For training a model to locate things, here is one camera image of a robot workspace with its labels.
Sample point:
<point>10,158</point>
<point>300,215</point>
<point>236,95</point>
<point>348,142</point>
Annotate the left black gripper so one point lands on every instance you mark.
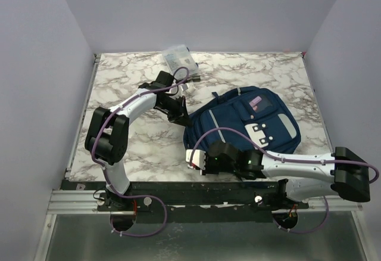
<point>180,115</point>

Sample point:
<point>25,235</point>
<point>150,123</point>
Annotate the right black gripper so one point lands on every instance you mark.
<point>208,171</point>

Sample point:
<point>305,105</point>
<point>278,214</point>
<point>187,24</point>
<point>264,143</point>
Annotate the navy blue student backpack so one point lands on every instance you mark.
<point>272,126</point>

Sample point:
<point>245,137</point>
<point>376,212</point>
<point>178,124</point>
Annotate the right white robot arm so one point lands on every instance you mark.
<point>340,173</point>

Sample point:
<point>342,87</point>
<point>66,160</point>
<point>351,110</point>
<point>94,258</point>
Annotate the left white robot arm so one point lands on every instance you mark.
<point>108,133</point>

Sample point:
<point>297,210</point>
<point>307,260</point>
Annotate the clear plastic pencil case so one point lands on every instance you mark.
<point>179,61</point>

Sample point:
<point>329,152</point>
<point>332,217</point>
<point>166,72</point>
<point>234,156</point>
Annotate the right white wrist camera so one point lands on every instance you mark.
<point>198,160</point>

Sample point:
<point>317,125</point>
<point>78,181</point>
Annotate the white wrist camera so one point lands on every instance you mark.
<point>181,89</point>
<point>198,160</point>

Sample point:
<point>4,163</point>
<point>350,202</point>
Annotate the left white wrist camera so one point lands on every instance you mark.
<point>181,89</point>

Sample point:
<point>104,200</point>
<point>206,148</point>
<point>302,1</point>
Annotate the black metal base rail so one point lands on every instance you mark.
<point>191,202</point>

